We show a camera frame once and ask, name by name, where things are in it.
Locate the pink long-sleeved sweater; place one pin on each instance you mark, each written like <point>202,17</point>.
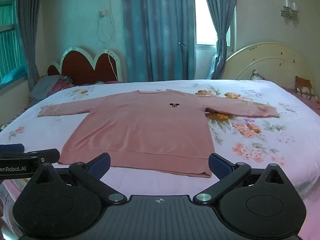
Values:
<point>140,130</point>

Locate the pink quilt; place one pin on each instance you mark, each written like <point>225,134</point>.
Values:
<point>107,82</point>

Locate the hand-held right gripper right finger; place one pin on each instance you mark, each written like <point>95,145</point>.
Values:
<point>220,167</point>

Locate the cream round headboard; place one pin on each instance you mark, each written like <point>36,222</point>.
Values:
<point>270,67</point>

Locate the red scalloped headboard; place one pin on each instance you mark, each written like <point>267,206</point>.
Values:
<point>75,67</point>

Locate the brown pillow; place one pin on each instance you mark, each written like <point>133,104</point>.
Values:
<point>303,86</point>

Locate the window with teal screen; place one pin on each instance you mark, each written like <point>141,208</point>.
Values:
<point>10,50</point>

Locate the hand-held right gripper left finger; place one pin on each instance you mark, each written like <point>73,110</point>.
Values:
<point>101,166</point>

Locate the wall socket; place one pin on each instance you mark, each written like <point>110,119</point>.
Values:
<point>102,13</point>

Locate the tied blue curtain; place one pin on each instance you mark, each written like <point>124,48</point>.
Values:
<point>220,17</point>

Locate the wide blue curtain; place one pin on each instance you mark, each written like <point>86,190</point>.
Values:
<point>157,30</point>

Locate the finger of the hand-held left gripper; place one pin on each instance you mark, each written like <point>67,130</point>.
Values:
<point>50,155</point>
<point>11,148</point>

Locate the patterned small pillow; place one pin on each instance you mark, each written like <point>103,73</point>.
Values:
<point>257,75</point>

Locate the crystal wall lamp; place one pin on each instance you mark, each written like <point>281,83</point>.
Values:
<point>289,11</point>

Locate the grey curtain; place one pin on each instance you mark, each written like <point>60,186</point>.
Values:
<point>28,30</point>

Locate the bright window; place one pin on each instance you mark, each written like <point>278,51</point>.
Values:
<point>205,17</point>

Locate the bed with floral sheet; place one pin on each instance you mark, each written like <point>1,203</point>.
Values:
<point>287,100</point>

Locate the dark curtain clip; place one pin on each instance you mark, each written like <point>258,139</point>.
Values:
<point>182,43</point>

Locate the pile of clothes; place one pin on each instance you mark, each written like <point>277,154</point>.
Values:
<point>61,85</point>

